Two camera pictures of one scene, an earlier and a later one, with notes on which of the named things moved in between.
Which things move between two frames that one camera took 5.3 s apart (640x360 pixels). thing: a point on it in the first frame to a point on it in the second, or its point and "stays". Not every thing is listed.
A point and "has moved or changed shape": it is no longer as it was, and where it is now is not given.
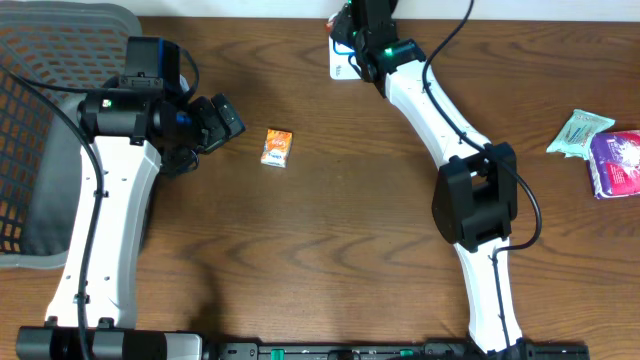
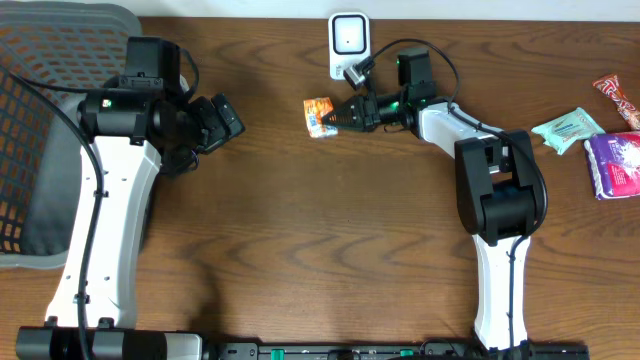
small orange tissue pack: (277, 148) to (314, 110)
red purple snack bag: (614, 163) stays
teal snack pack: (575, 136) has moved or changed shape
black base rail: (525, 350) stays
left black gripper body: (213, 126) stays
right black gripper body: (341, 25) to (370, 111)
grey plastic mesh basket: (52, 54) stays
